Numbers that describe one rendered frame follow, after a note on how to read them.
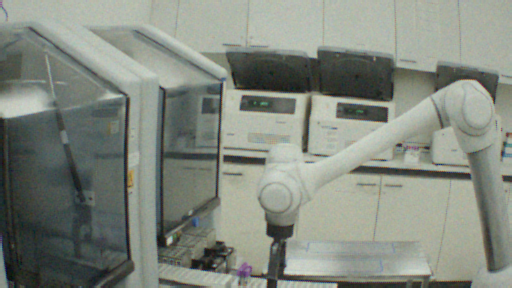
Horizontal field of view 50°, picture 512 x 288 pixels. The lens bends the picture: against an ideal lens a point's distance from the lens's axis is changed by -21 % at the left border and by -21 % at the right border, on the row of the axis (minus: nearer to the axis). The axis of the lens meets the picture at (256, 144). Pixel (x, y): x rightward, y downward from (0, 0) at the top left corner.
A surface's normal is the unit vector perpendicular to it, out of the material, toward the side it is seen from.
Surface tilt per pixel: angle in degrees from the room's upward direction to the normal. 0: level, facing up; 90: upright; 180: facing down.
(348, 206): 90
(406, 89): 90
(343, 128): 90
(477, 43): 90
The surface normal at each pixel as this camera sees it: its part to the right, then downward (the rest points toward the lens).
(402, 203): -0.20, 0.12
